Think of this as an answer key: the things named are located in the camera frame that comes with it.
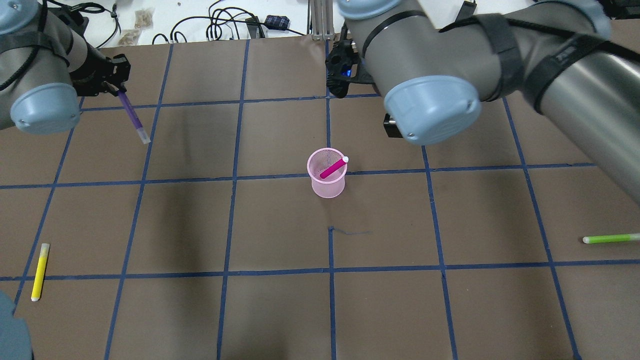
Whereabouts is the aluminium frame post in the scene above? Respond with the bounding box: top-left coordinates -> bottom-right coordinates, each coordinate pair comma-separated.
307,0 -> 335,41

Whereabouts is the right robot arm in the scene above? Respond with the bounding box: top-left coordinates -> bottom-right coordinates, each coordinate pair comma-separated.
337,0 -> 640,202

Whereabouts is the pink mesh cup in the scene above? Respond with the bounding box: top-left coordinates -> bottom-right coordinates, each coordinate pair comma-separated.
306,147 -> 349,199

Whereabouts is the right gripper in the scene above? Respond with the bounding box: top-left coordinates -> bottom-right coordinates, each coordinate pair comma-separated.
382,113 -> 403,139

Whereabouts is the green pen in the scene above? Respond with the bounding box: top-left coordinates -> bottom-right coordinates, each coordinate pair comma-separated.
582,233 -> 640,244

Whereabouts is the purple pen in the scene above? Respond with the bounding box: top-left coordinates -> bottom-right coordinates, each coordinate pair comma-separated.
117,90 -> 151,145

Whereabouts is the pink pen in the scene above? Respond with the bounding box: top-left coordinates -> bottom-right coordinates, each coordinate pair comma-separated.
319,156 -> 349,180

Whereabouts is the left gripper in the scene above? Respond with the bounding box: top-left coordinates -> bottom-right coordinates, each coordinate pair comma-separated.
75,52 -> 131,97

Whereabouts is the yellow pen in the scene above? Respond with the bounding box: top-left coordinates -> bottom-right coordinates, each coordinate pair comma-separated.
30,243 -> 50,302

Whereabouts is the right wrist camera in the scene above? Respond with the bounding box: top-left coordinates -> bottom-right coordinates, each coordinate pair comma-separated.
325,36 -> 375,99

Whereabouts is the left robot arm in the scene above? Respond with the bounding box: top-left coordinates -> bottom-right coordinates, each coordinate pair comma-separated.
0,0 -> 131,135

